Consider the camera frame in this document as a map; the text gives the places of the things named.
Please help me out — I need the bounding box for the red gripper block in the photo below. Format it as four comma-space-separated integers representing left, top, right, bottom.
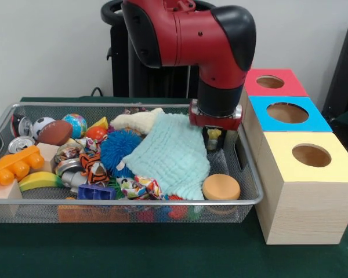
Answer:
188, 98, 243, 151

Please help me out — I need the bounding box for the light blue knitted cloth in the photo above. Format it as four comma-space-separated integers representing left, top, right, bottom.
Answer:
122, 113, 211, 200

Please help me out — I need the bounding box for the long orange toy brick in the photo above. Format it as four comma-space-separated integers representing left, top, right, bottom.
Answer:
0, 145, 45, 196

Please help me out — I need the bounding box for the wooden box with three holes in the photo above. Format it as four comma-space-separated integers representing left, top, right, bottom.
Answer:
239, 68, 348, 246

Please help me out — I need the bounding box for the orange round foam disc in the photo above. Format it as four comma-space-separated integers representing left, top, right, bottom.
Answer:
202, 173, 241, 200

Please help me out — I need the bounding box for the cream knitted cloth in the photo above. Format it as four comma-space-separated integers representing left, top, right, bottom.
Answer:
109, 108, 165, 136

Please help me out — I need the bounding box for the blue spiky ball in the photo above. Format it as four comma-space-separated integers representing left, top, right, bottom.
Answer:
100, 129, 143, 179

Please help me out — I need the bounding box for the tiger plush toy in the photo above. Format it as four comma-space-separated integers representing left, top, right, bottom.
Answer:
78, 152, 111, 185

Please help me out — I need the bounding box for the blue plastic toy brick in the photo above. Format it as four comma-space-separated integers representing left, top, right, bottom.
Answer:
77, 184, 117, 200

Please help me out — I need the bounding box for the globe print ball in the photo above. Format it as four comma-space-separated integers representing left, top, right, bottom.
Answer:
61, 114, 88, 139

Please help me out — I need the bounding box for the silver metallic toy piece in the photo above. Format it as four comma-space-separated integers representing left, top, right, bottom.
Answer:
55, 160, 86, 195

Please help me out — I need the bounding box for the brown toy football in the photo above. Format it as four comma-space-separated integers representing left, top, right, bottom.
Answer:
37, 120, 73, 147

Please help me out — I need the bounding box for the small soccer ball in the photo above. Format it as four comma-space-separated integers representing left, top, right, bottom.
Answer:
32, 116, 56, 141

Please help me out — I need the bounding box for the yellow toy banana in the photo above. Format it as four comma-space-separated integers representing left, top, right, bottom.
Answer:
17, 171, 63, 193

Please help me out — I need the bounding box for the silver wire mesh bin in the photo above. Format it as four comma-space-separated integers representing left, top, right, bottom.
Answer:
0, 103, 264, 224

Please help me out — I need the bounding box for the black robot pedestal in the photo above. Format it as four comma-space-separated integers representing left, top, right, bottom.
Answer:
100, 0, 200, 99

